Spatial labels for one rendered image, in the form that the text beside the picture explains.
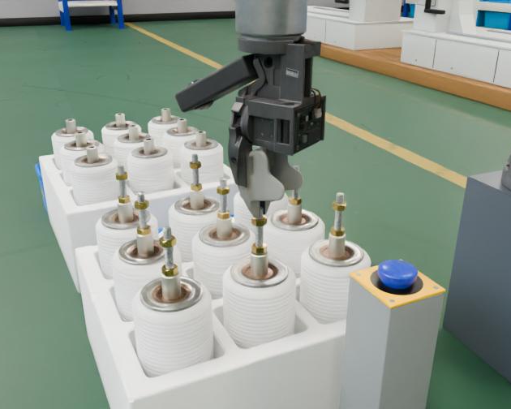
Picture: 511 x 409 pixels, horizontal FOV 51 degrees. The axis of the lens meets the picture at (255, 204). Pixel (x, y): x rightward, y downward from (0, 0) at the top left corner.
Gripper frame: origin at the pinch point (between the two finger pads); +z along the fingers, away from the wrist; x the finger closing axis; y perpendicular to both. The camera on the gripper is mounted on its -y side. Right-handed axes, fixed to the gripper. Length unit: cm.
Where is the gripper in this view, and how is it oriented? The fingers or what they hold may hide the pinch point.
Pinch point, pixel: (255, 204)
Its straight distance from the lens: 66.8
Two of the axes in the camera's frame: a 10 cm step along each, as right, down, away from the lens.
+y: 8.2, 2.3, -5.3
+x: 5.7, -3.3, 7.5
